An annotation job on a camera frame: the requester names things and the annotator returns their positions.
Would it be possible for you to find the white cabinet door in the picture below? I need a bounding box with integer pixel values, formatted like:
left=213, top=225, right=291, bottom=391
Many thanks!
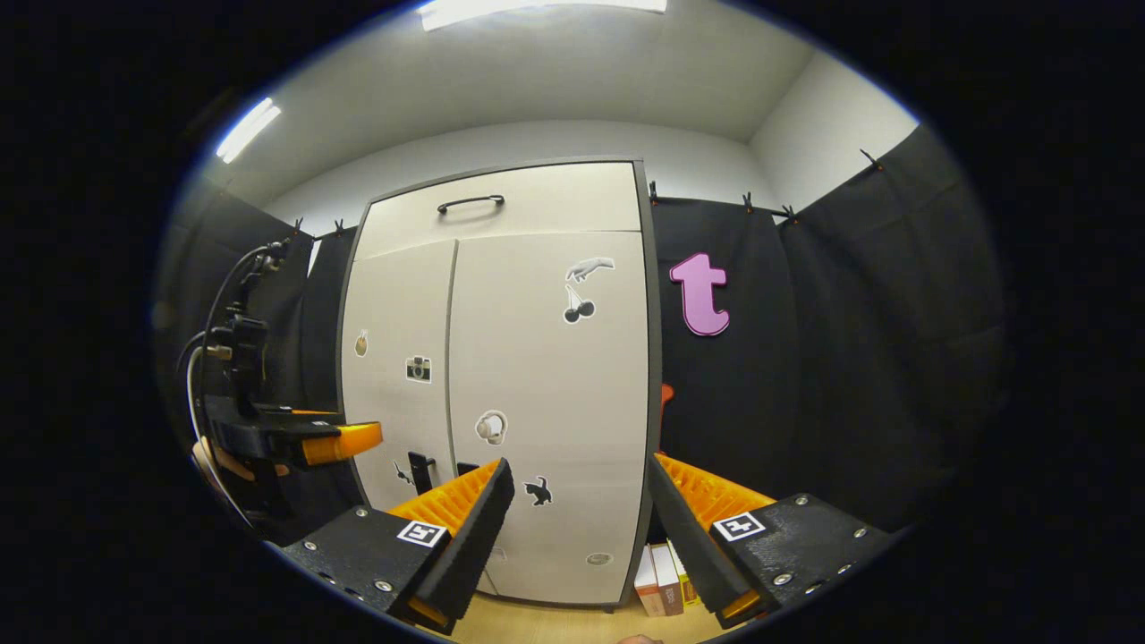
left=447, top=231, right=650, bottom=606
left=340, top=240, right=459, bottom=596

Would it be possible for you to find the white shoe cabinet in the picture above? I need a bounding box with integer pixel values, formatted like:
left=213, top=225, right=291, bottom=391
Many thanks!
left=335, top=159, right=663, bottom=614

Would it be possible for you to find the black drawer handle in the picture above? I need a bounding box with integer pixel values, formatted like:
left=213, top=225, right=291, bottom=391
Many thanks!
left=437, top=194, right=506, bottom=216

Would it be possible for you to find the white and orange book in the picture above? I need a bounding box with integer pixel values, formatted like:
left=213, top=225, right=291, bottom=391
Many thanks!
left=633, top=544, right=667, bottom=618

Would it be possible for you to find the large ceiling light panel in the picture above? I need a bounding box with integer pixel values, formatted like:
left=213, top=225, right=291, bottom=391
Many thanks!
left=416, top=0, right=669, bottom=32

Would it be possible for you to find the cream drawer front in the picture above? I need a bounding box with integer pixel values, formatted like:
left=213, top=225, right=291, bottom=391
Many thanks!
left=356, top=161, right=645, bottom=262

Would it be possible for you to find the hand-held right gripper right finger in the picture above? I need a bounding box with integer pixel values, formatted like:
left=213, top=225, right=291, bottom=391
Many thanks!
left=648, top=453, right=898, bottom=629

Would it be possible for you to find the brown book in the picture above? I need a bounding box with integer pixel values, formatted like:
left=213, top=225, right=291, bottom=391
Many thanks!
left=650, top=542, right=685, bottom=616

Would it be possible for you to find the small ceiling light panel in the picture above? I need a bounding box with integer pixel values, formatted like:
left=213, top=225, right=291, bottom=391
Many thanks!
left=215, top=97, right=283, bottom=165

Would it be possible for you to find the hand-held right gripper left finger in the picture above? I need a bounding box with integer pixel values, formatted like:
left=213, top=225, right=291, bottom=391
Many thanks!
left=280, top=458, right=516, bottom=636

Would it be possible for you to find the white cable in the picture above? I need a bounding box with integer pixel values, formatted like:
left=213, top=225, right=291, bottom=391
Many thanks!
left=185, top=347, right=256, bottom=529

